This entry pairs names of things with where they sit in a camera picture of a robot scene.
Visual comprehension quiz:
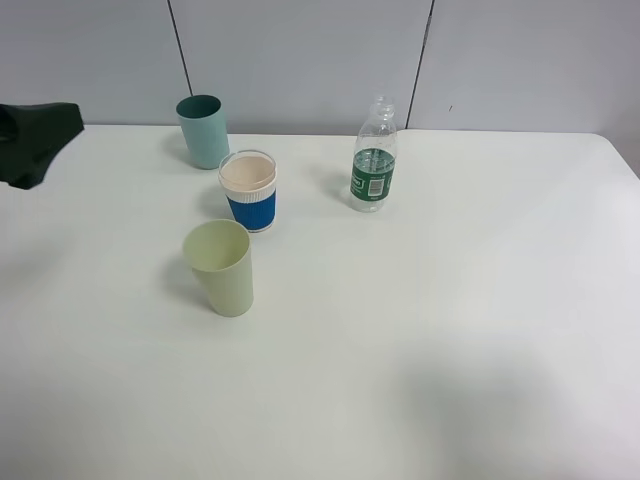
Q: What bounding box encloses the teal plastic cup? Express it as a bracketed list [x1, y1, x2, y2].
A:
[176, 95, 230, 170]

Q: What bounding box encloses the black wall cable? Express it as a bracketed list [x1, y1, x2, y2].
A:
[407, 0, 437, 130]
[167, 0, 195, 98]

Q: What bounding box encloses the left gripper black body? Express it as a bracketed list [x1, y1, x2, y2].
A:
[0, 102, 84, 190]

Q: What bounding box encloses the right black wall cable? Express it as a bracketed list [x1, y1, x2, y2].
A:
[407, 0, 437, 130]

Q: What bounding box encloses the blue sleeved white cup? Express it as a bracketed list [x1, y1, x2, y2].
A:
[218, 150, 277, 233]

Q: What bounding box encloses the light green plastic cup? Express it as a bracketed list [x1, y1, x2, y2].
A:
[183, 219, 254, 317]

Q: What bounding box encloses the clear bottle green label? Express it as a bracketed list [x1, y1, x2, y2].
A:
[350, 96, 397, 213]

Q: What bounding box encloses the left black wall cable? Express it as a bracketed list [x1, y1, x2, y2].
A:
[167, 0, 195, 98]

